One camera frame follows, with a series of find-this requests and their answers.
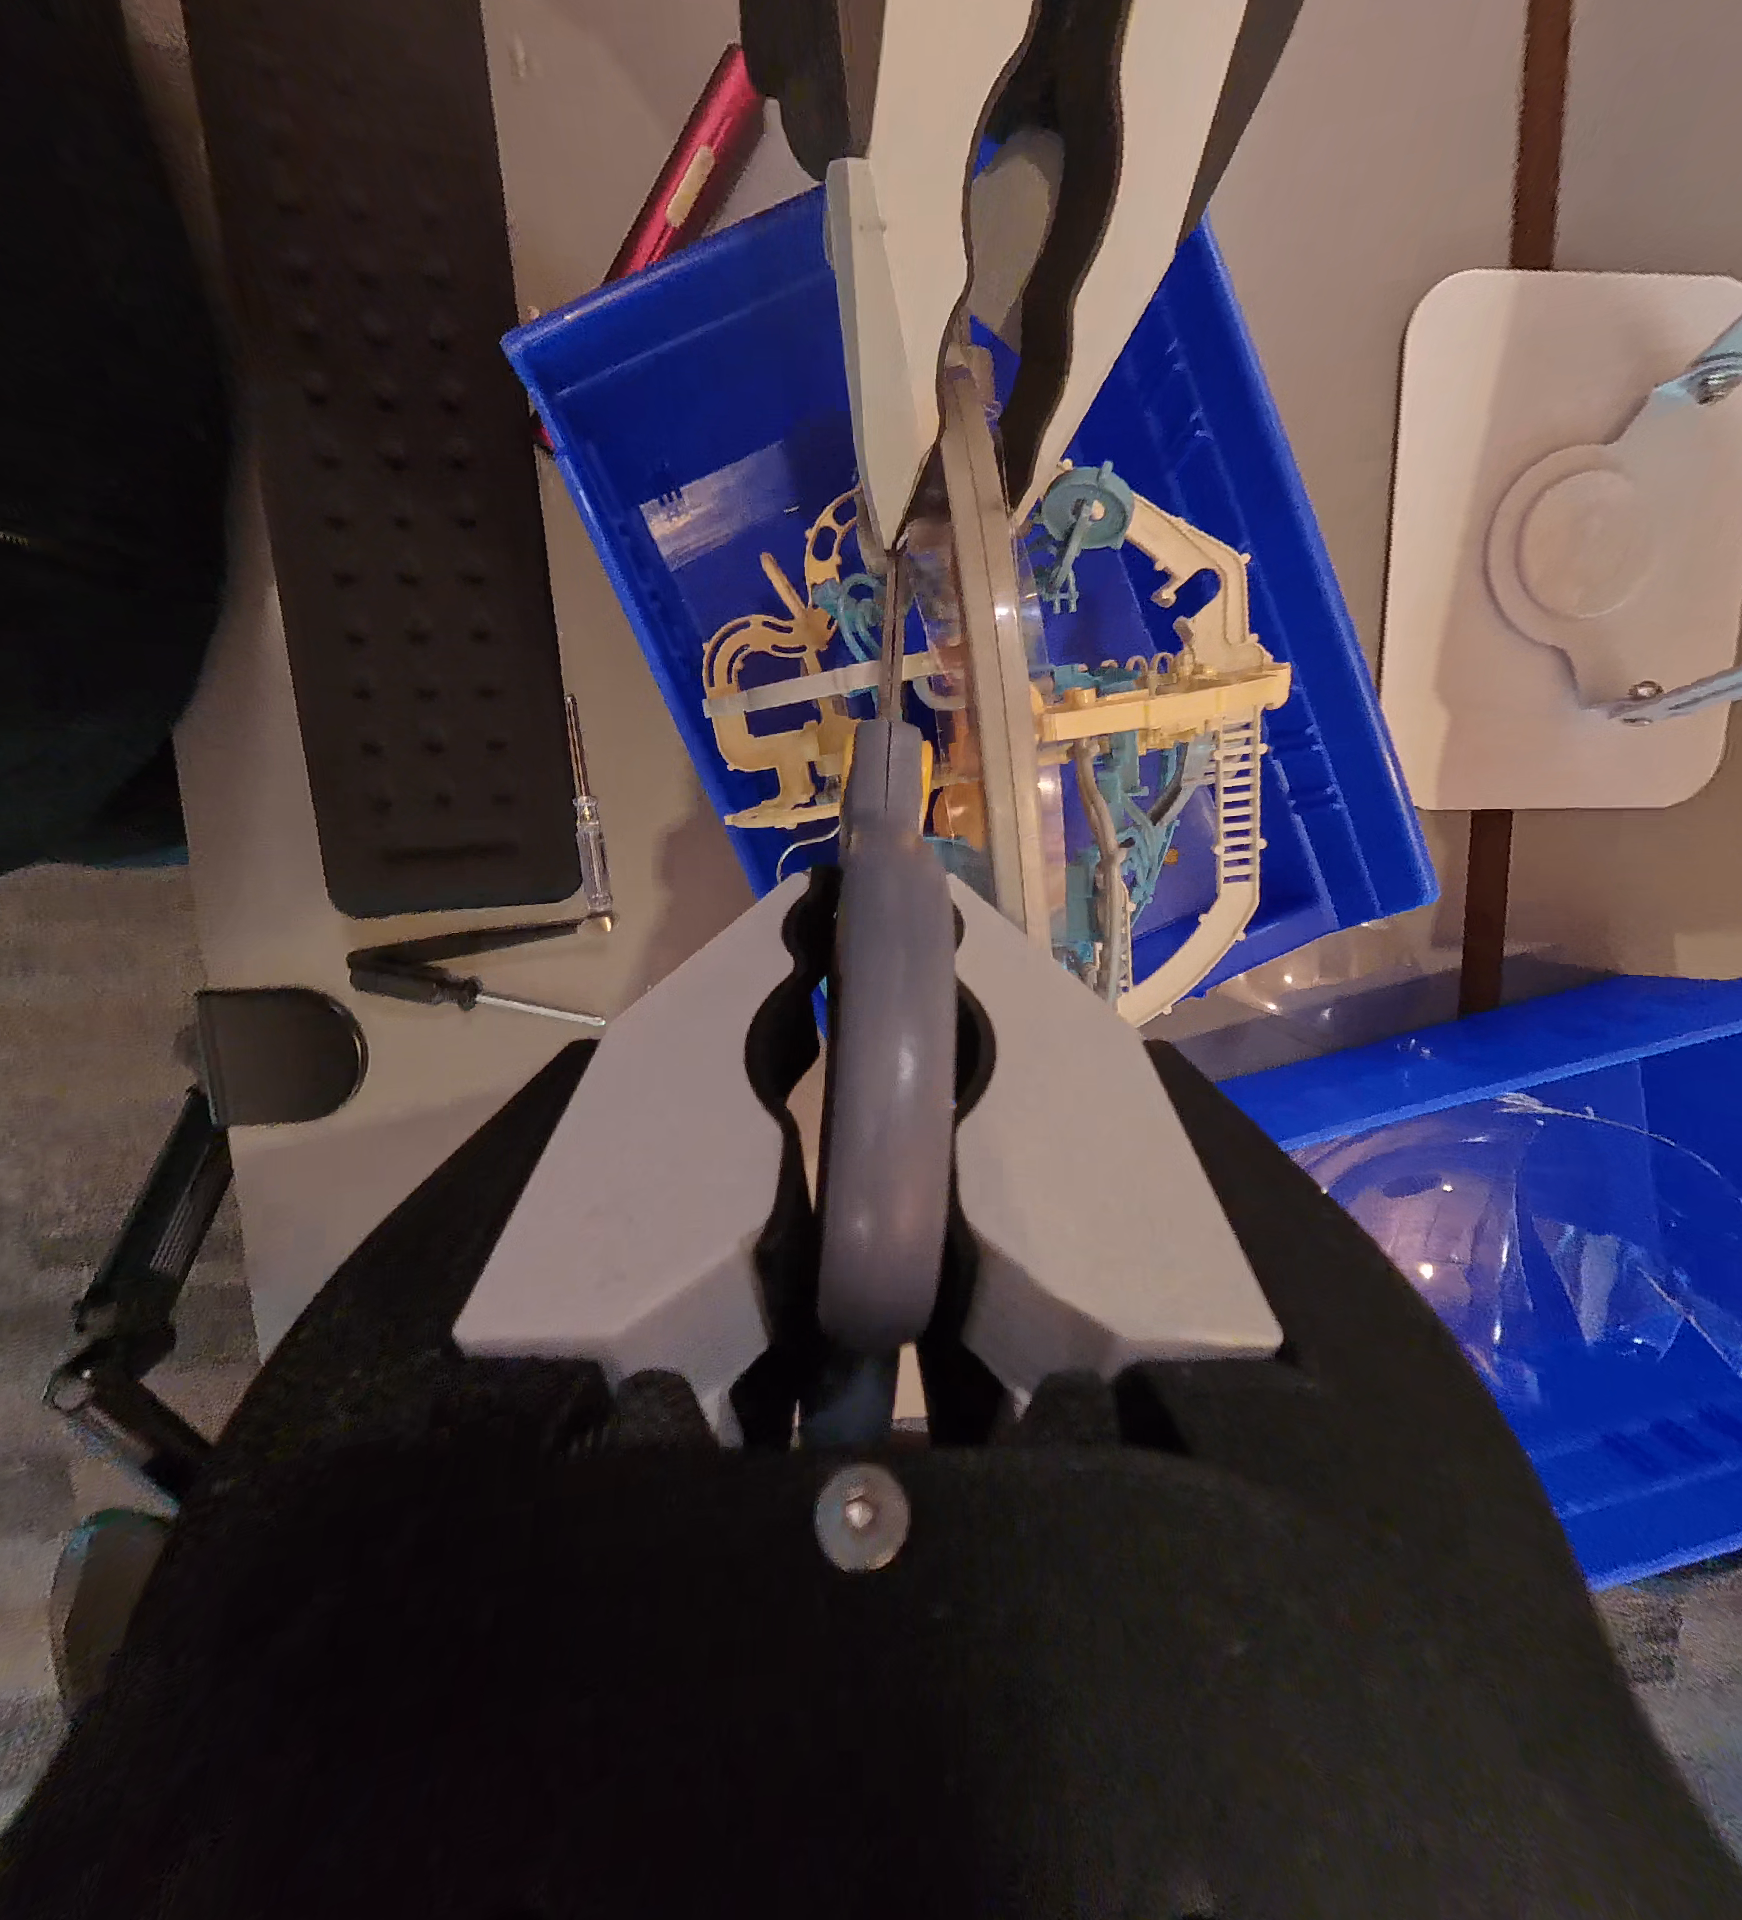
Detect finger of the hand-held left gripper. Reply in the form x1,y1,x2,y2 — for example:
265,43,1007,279
824,0,1042,555
967,0,1263,524

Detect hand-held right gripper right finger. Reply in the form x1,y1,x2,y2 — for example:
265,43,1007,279
923,889,1284,1447

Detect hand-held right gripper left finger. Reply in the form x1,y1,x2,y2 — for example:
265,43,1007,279
452,872,836,1447

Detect grey orange handled scissors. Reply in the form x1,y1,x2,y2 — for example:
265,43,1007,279
810,548,970,1449

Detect small blue plastic bin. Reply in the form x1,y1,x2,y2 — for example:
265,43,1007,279
501,173,1442,1040

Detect plastic ball maze puzzle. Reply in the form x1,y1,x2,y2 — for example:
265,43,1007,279
698,338,1293,1029

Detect red pen screwdriver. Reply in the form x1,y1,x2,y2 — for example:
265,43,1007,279
604,43,814,287

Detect clear plastic shell piece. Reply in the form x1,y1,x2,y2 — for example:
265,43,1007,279
1199,916,1417,1040

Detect clear plastic dome half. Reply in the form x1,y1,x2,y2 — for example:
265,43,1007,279
1321,1087,1742,1385

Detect black dotted wrist rest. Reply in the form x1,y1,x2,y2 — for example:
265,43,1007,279
182,0,582,921

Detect large blue plastic bin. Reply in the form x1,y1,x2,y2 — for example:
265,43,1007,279
1217,975,1742,1593

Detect black handled screwdriver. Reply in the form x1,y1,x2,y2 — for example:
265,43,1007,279
345,920,606,1033

